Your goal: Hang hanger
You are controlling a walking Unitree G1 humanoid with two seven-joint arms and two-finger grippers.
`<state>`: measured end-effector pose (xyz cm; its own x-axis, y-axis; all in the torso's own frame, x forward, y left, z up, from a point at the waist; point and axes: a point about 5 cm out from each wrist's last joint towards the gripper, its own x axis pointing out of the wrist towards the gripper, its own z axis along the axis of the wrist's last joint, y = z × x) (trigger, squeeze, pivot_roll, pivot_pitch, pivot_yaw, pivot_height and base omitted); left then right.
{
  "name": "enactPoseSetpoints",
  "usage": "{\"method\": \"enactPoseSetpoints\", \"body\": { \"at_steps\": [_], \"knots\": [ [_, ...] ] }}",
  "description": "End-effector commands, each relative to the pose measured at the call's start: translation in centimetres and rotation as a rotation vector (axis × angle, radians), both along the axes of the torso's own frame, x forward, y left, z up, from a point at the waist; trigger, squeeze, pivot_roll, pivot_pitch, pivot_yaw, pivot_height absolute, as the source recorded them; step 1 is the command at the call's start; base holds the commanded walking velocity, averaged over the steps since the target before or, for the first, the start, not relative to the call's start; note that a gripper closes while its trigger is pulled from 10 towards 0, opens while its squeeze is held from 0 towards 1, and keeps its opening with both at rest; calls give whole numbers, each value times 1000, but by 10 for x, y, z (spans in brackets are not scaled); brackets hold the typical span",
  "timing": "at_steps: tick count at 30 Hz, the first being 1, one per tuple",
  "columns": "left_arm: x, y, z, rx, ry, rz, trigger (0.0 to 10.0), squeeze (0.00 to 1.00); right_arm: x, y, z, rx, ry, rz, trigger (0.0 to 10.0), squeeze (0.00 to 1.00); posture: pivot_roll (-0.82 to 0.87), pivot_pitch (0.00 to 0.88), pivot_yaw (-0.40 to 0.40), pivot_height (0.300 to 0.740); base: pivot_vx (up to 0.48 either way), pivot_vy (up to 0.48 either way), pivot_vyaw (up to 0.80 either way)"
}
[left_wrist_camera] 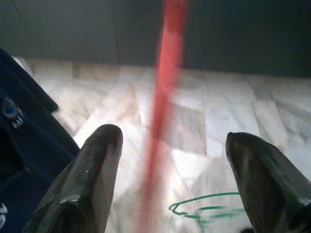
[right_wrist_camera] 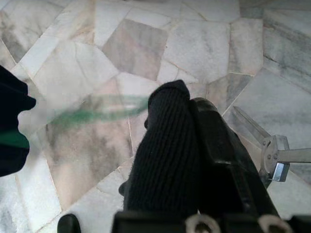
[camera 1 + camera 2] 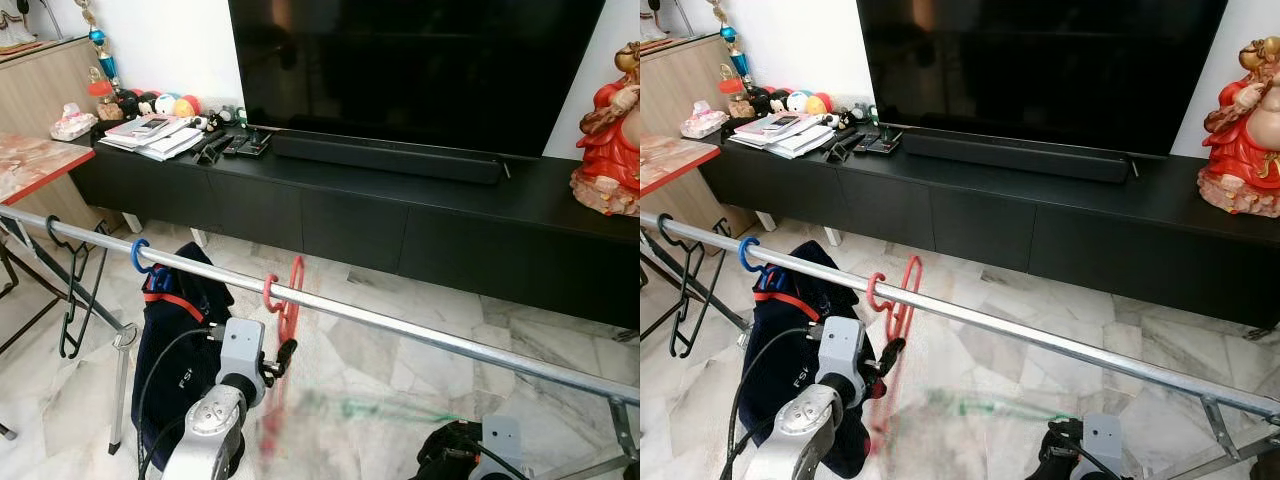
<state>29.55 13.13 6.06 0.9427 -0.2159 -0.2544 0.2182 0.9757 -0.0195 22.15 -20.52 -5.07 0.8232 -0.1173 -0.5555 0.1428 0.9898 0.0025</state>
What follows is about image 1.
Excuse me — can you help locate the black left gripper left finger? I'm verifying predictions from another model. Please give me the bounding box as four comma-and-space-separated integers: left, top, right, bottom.
23, 123, 124, 233

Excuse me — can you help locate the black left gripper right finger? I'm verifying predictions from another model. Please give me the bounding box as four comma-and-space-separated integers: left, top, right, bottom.
225, 132, 311, 233

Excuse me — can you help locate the red plastic hanger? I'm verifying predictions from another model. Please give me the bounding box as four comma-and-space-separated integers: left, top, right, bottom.
139, 0, 190, 233

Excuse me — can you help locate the navy blue t-shirt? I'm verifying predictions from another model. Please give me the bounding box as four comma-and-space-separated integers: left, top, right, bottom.
0, 47, 81, 233

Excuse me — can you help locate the black tv console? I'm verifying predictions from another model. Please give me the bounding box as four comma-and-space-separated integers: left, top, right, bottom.
0, 0, 311, 79

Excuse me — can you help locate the green wire hanger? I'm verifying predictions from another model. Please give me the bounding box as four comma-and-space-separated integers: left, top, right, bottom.
169, 191, 250, 225

